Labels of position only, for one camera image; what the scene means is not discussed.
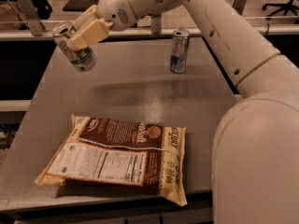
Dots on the silver blue energy drink can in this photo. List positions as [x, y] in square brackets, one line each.
[179, 50]

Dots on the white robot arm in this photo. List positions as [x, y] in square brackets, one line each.
[255, 154]

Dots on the horizontal metal rail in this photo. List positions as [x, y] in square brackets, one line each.
[143, 33]

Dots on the right metal rail bracket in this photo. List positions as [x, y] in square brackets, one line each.
[239, 6]

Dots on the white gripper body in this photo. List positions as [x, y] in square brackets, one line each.
[116, 9]

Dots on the black background table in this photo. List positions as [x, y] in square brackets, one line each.
[79, 5]

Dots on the left metal rail bracket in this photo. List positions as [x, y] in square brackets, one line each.
[33, 22]

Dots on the brown cream snack bag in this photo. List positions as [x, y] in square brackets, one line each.
[116, 153]

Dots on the metal rail bracket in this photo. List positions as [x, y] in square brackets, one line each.
[33, 22]
[156, 23]
[239, 6]

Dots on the green white 7up can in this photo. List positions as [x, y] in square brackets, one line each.
[84, 59]

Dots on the middle metal rail bracket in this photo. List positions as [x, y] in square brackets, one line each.
[156, 23]

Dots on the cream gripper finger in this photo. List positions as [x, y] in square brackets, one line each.
[86, 37]
[88, 19]

